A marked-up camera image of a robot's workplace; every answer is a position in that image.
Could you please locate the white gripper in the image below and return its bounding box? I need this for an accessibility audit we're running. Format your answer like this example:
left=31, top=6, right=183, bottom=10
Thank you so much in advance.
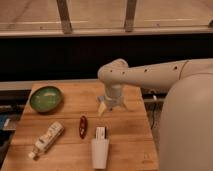
left=98, top=85, right=127, bottom=117

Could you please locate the white paper cup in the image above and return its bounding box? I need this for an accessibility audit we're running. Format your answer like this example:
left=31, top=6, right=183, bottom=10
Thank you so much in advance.
left=91, top=139, right=109, bottom=169

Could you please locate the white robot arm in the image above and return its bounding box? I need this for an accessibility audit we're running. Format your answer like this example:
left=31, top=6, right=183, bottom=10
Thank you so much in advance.
left=98, top=58, right=213, bottom=171

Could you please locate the white squeeze tube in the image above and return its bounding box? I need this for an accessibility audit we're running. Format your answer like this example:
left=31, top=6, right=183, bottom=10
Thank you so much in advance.
left=28, top=122, right=64, bottom=159

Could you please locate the green ceramic bowl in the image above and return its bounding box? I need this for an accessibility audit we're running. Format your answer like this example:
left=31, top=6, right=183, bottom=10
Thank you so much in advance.
left=29, top=86, right=63, bottom=113

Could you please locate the small white box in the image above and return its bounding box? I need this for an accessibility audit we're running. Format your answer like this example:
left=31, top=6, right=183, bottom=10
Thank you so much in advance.
left=95, top=127, right=107, bottom=139

